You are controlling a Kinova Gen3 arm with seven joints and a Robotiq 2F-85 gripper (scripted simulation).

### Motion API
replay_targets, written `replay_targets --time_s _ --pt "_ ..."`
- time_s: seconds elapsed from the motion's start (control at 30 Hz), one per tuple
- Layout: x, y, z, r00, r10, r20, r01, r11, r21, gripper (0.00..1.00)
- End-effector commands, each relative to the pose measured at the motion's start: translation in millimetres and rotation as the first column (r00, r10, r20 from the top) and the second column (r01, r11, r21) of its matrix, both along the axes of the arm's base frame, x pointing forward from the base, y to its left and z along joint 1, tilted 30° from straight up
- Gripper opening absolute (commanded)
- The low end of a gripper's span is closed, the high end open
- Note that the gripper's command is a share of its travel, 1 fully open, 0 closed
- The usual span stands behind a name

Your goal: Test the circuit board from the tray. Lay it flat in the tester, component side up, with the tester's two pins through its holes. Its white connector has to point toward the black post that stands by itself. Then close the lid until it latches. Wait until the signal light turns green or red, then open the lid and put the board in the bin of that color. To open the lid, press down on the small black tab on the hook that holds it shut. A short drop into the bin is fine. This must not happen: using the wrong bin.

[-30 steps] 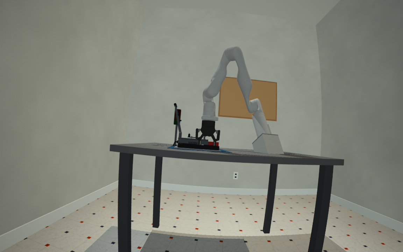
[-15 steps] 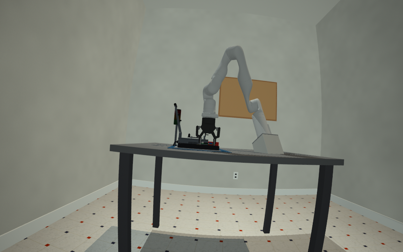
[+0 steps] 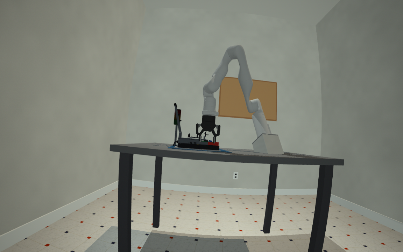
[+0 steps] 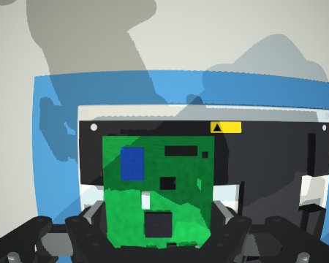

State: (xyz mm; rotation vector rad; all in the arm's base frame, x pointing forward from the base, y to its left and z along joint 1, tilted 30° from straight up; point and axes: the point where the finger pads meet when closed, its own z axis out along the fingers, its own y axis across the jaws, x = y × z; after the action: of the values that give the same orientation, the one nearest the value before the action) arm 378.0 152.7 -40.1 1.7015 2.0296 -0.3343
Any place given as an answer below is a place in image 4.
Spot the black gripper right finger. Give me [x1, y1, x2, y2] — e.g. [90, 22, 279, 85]
[183, 200, 329, 263]

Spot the green circuit board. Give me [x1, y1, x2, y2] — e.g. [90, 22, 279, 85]
[102, 136, 214, 249]

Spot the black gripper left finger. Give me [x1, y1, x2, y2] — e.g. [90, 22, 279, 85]
[0, 200, 132, 263]

